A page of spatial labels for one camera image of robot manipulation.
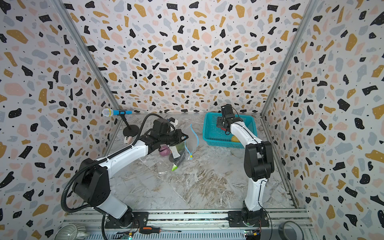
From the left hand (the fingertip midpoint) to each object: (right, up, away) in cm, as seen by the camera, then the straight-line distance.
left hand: (189, 134), depth 81 cm
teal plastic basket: (+17, -3, +29) cm, 34 cm away
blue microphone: (-48, +13, +6) cm, 50 cm away
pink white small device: (-44, -5, +22) cm, 50 cm away
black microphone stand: (-45, +2, +27) cm, 53 cm away
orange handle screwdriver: (-15, -45, -11) cm, 48 cm away
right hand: (+20, +10, +15) cm, 27 cm away
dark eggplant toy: (-9, -17, +9) cm, 21 cm away
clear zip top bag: (-4, -10, +6) cm, 13 cm away
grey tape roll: (+52, -45, -13) cm, 70 cm away
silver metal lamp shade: (-55, -45, -11) cm, 72 cm away
